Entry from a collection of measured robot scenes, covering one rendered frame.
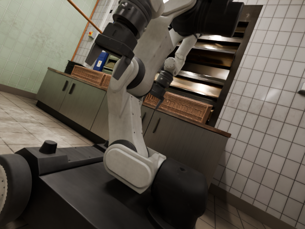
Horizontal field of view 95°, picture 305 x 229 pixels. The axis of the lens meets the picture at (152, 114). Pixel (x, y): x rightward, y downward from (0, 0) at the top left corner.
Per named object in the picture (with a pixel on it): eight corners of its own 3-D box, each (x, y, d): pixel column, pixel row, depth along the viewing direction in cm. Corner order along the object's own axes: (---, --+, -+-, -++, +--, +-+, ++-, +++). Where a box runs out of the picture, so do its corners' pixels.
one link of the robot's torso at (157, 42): (142, 104, 71) (206, 29, 66) (124, 93, 54) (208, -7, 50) (124, 86, 76) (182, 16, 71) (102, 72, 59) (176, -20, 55)
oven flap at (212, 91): (104, 69, 231) (111, 61, 238) (217, 100, 154) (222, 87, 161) (102, 66, 227) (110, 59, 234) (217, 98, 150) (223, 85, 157)
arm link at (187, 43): (188, 59, 86) (205, 32, 85) (185, 49, 76) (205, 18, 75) (174, 53, 90) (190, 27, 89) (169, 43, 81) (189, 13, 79)
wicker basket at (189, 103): (159, 112, 176) (167, 92, 177) (204, 129, 153) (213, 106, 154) (142, 102, 131) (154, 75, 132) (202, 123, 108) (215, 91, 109)
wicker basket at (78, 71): (96, 87, 227) (103, 72, 228) (122, 98, 204) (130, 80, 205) (69, 75, 183) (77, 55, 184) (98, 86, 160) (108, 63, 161)
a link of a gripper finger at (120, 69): (110, 75, 35) (123, 54, 36) (117, 80, 39) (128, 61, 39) (115, 77, 35) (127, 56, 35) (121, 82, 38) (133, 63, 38)
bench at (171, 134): (67, 112, 247) (81, 82, 249) (204, 189, 143) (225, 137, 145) (30, 104, 196) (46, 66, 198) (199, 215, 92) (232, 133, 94)
